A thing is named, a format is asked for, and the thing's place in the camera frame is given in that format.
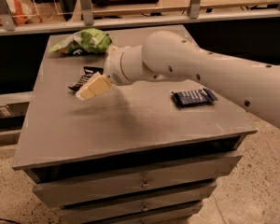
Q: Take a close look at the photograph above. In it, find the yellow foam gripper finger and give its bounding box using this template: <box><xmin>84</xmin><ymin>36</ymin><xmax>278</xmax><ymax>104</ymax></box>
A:
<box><xmin>76</xmin><ymin>73</ymin><xmax>112</xmax><ymax>101</ymax></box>

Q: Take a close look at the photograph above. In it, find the black rxbar chocolate bar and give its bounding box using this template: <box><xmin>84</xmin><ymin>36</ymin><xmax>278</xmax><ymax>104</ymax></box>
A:
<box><xmin>69</xmin><ymin>66</ymin><xmax>104</xmax><ymax>92</ymax></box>

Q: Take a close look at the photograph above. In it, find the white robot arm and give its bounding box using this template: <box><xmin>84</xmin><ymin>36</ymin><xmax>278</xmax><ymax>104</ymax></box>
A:
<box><xmin>77</xmin><ymin>31</ymin><xmax>280</xmax><ymax>129</ymax></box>

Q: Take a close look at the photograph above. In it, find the blue rxbar snack bar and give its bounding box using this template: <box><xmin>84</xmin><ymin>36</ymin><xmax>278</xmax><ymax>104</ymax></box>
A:
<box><xmin>172</xmin><ymin>88</ymin><xmax>217</xmax><ymax>108</ymax></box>

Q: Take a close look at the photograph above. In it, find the green chip bag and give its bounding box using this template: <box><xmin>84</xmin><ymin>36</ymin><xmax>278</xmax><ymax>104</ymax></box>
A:
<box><xmin>49</xmin><ymin>28</ymin><xmax>112</xmax><ymax>55</ymax></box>

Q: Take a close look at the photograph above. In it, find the grey drawer cabinet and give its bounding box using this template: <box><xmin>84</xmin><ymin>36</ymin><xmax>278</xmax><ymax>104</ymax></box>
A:
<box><xmin>11</xmin><ymin>24</ymin><xmax>259</xmax><ymax>224</ymax></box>

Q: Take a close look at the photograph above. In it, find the orange white bag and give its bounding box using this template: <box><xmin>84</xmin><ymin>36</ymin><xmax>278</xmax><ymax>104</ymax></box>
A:
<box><xmin>0</xmin><ymin>0</ymin><xmax>42</xmax><ymax>25</ymax></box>

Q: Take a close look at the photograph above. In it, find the top grey drawer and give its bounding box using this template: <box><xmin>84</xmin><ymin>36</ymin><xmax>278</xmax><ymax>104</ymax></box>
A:
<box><xmin>33</xmin><ymin>151</ymin><xmax>242</xmax><ymax>207</ymax></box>

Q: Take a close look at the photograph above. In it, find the grey drawer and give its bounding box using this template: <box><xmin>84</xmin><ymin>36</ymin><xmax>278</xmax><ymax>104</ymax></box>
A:
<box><xmin>62</xmin><ymin>180</ymin><xmax>217</xmax><ymax>224</ymax></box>
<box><xmin>33</xmin><ymin>151</ymin><xmax>242</xmax><ymax>207</ymax></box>
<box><xmin>90</xmin><ymin>201</ymin><xmax>203</xmax><ymax>224</ymax></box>

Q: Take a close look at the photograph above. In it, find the middle grey drawer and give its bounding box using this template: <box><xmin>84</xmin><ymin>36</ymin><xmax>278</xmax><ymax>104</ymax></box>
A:
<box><xmin>62</xmin><ymin>180</ymin><xmax>217</xmax><ymax>224</ymax></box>

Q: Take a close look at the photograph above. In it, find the bottom grey drawer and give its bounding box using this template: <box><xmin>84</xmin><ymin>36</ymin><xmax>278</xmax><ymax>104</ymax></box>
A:
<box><xmin>90</xmin><ymin>201</ymin><xmax>203</xmax><ymax>224</ymax></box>

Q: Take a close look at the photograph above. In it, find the long grey shelf rail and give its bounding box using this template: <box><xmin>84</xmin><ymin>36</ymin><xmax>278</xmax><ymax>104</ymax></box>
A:
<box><xmin>0</xmin><ymin>9</ymin><xmax>280</xmax><ymax>36</ymax></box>

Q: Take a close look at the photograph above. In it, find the middle metal bracket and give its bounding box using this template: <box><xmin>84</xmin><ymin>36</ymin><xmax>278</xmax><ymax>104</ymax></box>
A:
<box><xmin>80</xmin><ymin>0</ymin><xmax>93</xmax><ymax>25</ymax></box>

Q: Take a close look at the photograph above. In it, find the metal bracket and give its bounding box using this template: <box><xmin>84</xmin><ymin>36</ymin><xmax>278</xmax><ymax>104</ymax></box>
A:
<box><xmin>80</xmin><ymin>0</ymin><xmax>93</xmax><ymax>25</ymax></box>
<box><xmin>0</xmin><ymin>0</ymin><xmax>17</xmax><ymax>31</ymax></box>
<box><xmin>187</xmin><ymin>0</ymin><xmax>201</xmax><ymax>19</ymax></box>

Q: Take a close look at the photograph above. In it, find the right metal bracket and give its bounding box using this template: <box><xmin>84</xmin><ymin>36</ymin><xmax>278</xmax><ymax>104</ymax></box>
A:
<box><xmin>187</xmin><ymin>0</ymin><xmax>201</xmax><ymax>19</ymax></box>

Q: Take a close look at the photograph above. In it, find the left metal bracket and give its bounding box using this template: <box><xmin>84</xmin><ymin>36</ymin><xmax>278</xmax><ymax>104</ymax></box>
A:
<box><xmin>0</xmin><ymin>0</ymin><xmax>17</xmax><ymax>31</ymax></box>

